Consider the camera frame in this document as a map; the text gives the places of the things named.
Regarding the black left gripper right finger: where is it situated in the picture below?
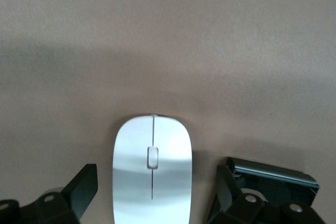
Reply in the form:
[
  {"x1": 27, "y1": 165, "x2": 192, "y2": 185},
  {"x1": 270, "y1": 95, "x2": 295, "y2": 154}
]
[{"x1": 207, "y1": 165, "x2": 326, "y2": 224}]

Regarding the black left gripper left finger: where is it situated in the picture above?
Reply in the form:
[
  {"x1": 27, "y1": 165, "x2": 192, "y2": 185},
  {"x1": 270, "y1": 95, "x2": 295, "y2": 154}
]
[{"x1": 0, "y1": 163, "x2": 99, "y2": 224}]

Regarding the white computer mouse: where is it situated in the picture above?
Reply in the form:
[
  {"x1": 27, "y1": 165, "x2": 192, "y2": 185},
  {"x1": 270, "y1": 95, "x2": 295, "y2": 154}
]
[{"x1": 112, "y1": 114, "x2": 194, "y2": 224}]

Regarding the brown table cover mat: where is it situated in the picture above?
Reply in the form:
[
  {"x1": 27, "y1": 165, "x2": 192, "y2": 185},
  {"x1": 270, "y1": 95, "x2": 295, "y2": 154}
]
[{"x1": 0, "y1": 0, "x2": 336, "y2": 224}]

